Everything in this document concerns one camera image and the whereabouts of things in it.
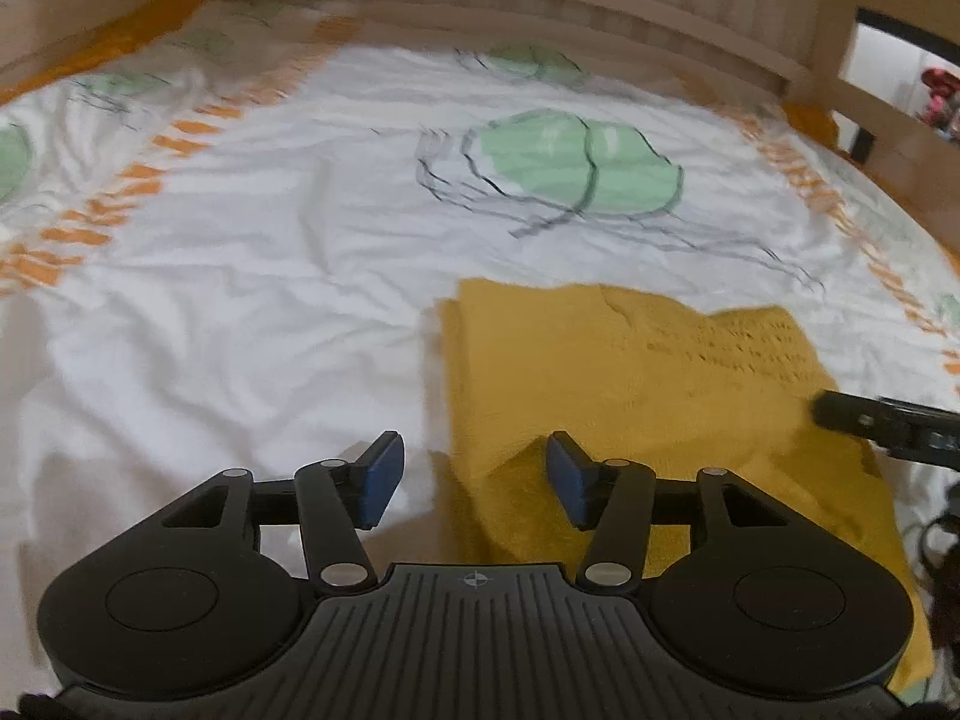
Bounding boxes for pink toy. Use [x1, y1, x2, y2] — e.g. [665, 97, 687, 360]
[919, 67, 960, 143]

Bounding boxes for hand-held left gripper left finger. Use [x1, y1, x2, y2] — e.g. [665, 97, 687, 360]
[161, 431, 407, 590]

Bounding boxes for white printed blanket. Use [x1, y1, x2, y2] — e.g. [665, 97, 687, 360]
[0, 0, 960, 698]

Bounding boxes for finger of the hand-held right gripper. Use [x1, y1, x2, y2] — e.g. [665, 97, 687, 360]
[813, 388, 960, 467]

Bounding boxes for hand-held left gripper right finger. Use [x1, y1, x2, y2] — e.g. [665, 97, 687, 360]
[544, 431, 788, 590]

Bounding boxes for mustard yellow knit garment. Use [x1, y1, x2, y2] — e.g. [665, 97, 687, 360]
[439, 279, 935, 692]

